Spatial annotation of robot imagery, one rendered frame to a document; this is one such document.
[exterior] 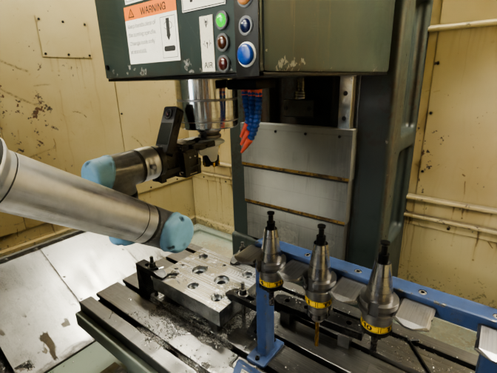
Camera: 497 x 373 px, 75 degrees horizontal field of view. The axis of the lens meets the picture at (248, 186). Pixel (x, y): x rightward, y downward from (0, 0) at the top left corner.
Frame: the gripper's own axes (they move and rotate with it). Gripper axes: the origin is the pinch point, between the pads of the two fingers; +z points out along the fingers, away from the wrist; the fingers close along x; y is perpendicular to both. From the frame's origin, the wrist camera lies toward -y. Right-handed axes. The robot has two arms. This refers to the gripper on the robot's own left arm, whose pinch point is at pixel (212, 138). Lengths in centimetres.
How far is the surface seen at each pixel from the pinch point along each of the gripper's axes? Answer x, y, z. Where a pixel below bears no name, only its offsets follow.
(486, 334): 66, 21, -14
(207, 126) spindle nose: 5.2, -4.3, -6.9
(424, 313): 58, 21, -14
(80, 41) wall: -100, -33, 20
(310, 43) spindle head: 32.5, -20.9, -6.3
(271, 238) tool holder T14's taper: 29.5, 15.1, -15.8
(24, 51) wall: -101, -29, -4
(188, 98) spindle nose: 1.6, -11.2, -8.7
